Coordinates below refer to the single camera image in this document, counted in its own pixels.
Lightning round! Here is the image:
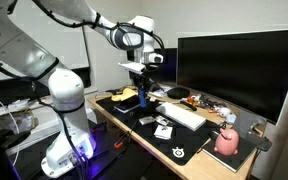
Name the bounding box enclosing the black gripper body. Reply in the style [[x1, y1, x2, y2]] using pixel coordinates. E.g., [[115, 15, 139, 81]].
[[131, 73, 154, 91]]

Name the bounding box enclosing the blue cylindrical object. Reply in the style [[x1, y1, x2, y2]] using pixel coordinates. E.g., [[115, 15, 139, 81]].
[[138, 88, 147, 108]]

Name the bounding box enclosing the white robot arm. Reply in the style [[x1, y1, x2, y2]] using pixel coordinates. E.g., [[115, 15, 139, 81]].
[[0, 0, 163, 178]]

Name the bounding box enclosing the yellow cloth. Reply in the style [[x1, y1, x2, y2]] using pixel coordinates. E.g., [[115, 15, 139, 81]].
[[111, 88, 137, 102]]

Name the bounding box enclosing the left black monitor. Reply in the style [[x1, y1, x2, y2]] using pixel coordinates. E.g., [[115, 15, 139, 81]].
[[141, 48, 177, 83]]

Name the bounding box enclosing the black monitor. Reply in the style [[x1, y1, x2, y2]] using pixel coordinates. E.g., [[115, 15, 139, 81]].
[[141, 48, 177, 83], [177, 30, 288, 122]]

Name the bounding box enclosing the black oval case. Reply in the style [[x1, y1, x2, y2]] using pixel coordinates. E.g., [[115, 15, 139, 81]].
[[167, 87, 190, 99]]

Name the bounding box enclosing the small white device box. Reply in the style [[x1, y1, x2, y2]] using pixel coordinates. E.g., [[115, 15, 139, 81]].
[[139, 116, 155, 125]]

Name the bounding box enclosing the white AirTag box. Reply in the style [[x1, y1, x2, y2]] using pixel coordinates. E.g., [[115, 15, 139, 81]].
[[154, 125, 173, 140]]

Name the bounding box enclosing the white keyboard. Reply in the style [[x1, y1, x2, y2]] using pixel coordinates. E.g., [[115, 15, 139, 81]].
[[156, 102, 206, 131]]

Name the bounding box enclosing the large black desk mat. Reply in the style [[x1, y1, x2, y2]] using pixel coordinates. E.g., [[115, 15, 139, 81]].
[[96, 98, 216, 165]]

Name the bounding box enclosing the white round figurine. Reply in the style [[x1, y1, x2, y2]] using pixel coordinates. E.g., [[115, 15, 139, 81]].
[[218, 107, 231, 117]]

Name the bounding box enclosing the pink pig toy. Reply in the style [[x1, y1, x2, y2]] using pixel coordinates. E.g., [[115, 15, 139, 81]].
[[214, 129, 239, 156]]

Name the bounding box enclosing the wooden desk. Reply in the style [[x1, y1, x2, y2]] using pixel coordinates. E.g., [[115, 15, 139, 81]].
[[87, 95, 259, 180]]

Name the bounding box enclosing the right black monitor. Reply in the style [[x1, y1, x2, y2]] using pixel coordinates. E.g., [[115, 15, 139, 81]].
[[177, 30, 288, 122]]

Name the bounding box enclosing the black book under pig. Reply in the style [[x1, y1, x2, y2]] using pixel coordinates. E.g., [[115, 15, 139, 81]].
[[203, 138, 256, 173]]

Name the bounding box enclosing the orange handled clamp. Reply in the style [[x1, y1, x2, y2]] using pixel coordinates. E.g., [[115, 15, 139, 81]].
[[114, 132, 130, 149]]

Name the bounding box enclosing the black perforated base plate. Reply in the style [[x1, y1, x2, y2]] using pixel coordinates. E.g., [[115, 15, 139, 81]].
[[10, 119, 158, 180]]

